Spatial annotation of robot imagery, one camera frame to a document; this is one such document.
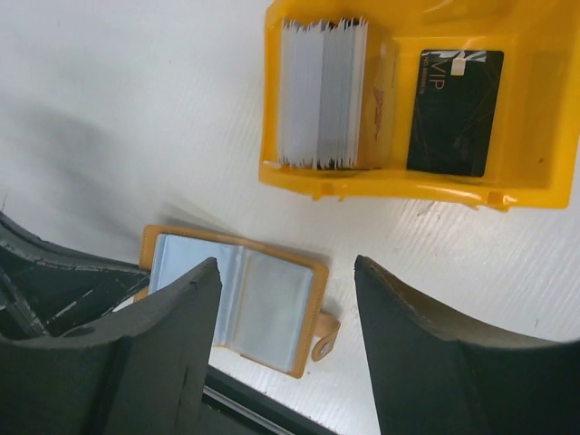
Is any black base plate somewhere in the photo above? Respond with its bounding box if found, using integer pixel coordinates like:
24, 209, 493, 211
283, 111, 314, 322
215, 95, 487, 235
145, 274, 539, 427
195, 367, 334, 435

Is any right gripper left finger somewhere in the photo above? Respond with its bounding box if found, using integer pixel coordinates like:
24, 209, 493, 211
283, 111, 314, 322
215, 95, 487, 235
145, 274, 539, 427
1, 258, 221, 434

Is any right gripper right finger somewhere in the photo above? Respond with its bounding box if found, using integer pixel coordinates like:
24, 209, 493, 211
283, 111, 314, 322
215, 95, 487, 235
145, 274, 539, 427
354, 256, 579, 434

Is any yellow plastic bin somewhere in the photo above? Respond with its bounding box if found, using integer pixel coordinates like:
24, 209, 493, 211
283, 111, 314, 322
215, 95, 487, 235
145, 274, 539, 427
259, 1, 579, 211

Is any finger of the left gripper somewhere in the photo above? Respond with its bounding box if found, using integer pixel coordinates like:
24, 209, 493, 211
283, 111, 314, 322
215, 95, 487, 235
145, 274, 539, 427
1, 214, 150, 338

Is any grey credit card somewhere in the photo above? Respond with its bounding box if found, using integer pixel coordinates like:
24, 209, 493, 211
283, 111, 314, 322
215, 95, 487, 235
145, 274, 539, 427
276, 17, 369, 169

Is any orange leather card holder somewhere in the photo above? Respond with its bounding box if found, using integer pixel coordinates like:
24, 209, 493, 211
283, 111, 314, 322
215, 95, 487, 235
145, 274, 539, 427
136, 225, 341, 378

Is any black credit card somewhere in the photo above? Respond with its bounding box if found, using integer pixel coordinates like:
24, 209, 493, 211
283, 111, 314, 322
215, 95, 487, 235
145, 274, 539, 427
407, 50, 504, 178

